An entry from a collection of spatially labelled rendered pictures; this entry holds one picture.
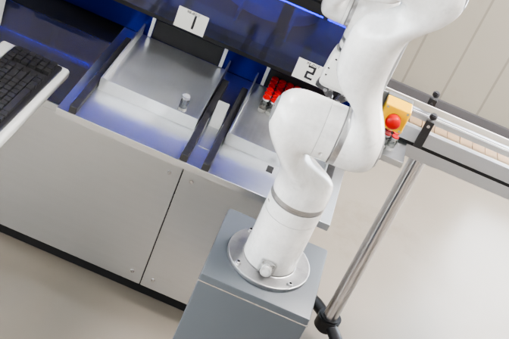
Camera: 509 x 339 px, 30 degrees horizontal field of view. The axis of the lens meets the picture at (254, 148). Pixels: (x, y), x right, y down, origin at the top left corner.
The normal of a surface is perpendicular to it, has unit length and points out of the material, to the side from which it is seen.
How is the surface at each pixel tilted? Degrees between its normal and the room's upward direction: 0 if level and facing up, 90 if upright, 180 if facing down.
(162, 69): 0
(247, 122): 0
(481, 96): 90
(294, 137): 90
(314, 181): 28
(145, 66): 0
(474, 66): 90
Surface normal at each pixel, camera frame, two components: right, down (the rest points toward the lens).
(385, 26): -0.45, -0.33
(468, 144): 0.33, -0.77
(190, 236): -0.22, 0.50
